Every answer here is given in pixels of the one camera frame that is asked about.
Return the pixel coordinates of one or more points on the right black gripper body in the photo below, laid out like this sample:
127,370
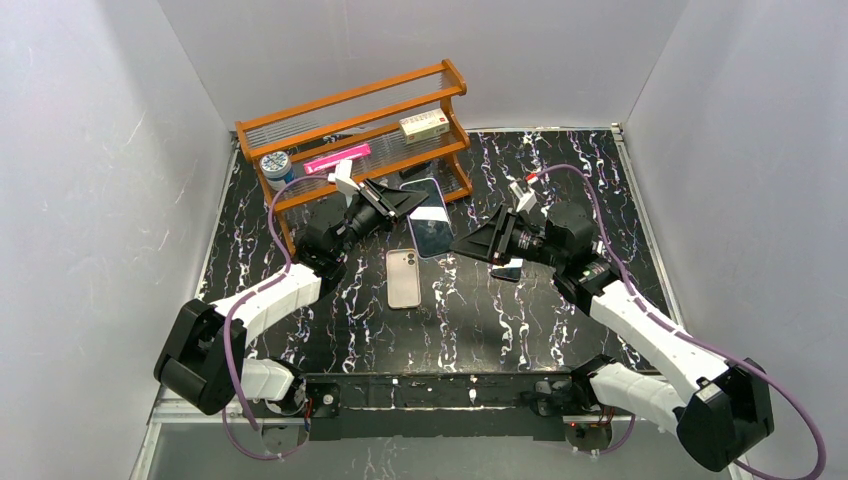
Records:
501,235

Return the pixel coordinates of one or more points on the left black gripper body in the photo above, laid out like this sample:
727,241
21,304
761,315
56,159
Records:
382,203

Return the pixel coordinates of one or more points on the black smartphone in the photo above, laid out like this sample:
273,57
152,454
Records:
510,272

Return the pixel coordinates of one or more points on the phone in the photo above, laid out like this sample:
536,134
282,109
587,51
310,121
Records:
430,224

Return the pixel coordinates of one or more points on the pink phone case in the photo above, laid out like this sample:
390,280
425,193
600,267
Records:
403,279

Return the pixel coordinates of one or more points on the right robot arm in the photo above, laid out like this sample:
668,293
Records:
716,408

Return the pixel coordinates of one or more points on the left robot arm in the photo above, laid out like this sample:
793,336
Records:
204,360

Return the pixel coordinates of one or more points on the pink flat box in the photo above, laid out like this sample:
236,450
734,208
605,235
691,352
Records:
331,160

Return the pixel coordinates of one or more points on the orange wooden shelf rack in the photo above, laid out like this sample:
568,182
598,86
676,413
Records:
370,115

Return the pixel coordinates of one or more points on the white red cardboard box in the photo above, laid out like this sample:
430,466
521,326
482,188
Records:
424,126

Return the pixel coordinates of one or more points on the blue white round tin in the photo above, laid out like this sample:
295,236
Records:
277,169

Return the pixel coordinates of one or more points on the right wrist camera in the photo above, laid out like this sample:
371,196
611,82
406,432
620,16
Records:
522,190

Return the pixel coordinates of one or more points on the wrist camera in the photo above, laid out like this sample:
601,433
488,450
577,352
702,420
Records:
342,178
522,190

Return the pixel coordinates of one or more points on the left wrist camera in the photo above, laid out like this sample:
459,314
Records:
342,178

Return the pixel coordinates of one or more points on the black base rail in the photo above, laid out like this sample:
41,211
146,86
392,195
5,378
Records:
541,406

